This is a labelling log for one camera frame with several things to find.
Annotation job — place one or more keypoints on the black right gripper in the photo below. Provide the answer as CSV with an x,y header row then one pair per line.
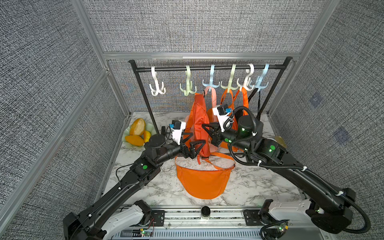
x,y
216,133

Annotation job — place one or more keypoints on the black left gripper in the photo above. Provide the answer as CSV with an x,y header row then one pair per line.
x,y
190,153

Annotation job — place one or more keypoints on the pink and red sling bag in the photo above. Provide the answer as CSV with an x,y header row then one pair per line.
x,y
211,116

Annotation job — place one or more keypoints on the black sling bag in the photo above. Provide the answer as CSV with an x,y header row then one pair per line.
x,y
253,93

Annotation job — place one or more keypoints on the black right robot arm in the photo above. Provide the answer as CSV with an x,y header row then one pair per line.
x,y
331,209

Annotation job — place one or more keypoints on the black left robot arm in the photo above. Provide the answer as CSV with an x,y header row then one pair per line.
x,y
100,220

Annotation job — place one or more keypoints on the pale green hook right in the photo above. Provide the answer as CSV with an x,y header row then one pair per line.
x,y
229,86

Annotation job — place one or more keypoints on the pale green hook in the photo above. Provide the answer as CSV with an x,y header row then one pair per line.
x,y
189,84
229,86

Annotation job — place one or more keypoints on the light blue hook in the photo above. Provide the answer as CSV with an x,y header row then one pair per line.
x,y
258,85
211,80

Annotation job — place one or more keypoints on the white hook right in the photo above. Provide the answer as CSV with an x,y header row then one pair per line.
x,y
247,81

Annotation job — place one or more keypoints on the white hook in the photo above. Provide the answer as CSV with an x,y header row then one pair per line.
x,y
247,81
157,90

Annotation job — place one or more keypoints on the white hook far left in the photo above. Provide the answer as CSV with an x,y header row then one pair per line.
x,y
157,90

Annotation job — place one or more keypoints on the light blue hook far right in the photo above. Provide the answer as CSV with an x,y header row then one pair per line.
x,y
258,85

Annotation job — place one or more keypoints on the yellow fruit piece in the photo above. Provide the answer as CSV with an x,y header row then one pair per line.
x,y
146,136

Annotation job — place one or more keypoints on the orange mango slice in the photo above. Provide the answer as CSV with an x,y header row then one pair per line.
x,y
135,140

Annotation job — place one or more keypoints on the black clothes rack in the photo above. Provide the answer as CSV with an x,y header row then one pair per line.
x,y
281,68

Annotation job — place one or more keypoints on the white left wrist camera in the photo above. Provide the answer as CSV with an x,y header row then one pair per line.
x,y
177,127

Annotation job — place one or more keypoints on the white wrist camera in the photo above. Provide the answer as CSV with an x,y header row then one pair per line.
x,y
225,116
177,127

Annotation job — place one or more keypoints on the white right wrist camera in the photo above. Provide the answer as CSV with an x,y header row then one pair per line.
x,y
225,116

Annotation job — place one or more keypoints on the black knob on rail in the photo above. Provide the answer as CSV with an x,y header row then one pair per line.
x,y
205,212

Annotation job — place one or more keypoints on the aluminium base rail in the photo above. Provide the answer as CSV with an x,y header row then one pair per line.
x,y
279,221

